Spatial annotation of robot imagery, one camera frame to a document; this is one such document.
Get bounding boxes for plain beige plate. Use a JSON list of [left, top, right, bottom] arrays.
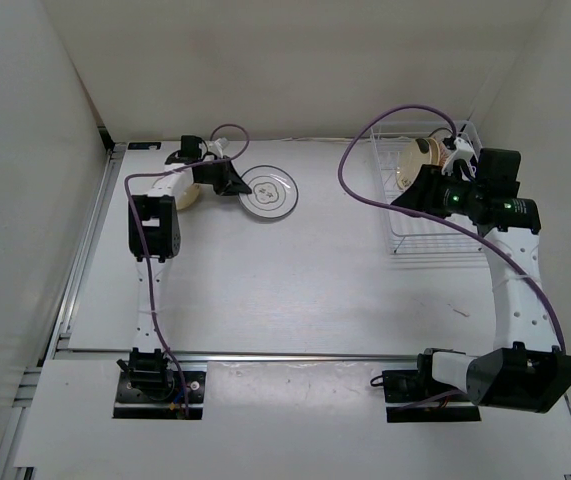
[[175, 184, 201, 211]]

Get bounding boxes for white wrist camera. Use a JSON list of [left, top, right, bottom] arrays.
[[439, 135, 477, 178], [209, 137, 229, 157]]

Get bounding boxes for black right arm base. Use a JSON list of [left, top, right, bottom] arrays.
[[370, 369, 481, 424]]

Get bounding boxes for black label sticker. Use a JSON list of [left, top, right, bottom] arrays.
[[127, 142, 162, 151]]

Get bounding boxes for white plate orange sunburst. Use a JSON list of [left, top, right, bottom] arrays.
[[426, 127, 455, 167]]

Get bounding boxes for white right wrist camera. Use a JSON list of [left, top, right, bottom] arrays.
[[439, 135, 477, 178]]

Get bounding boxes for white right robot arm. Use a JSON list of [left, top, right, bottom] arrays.
[[392, 149, 571, 413]]

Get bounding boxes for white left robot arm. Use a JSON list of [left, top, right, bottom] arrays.
[[119, 135, 250, 401]]

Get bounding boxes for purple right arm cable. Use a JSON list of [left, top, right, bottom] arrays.
[[337, 103, 566, 409]]

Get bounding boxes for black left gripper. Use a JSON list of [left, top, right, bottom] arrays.
[[197, 156, 252, 197]]

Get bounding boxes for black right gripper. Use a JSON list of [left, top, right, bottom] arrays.
[[390, 164, 484, 220]]

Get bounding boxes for beige plate small motifs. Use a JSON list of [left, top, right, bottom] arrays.
[[396, 137, 440, 191]]

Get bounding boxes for white wire dish rack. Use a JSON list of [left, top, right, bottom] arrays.
[[369, 120, 481, 255]]

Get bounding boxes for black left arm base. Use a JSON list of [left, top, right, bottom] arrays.
[[112, 371, 207, 421]]

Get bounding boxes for silver aluminium rail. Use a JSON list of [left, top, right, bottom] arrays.
[[54, 349, 499, 363]]

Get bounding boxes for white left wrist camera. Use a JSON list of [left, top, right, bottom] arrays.
[[209, 137, 229, 157]]

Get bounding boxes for white plate green rim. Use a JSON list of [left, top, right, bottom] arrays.
[[239, 165, 299, 221]]

